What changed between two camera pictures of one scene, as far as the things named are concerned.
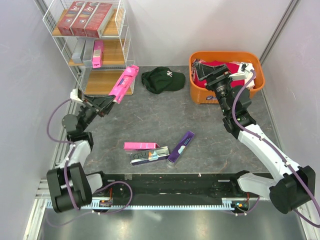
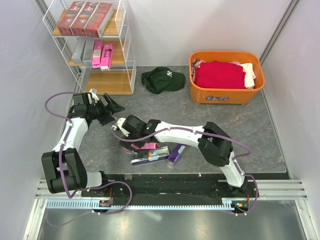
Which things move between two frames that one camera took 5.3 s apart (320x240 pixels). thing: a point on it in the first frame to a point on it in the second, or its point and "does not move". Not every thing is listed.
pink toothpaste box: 97,56 does not move
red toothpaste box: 69,17 does not move
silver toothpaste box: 87,60 does not move
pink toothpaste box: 124,83 to 107,55
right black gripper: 204,71 to 126,143
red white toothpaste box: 96,24 does not move
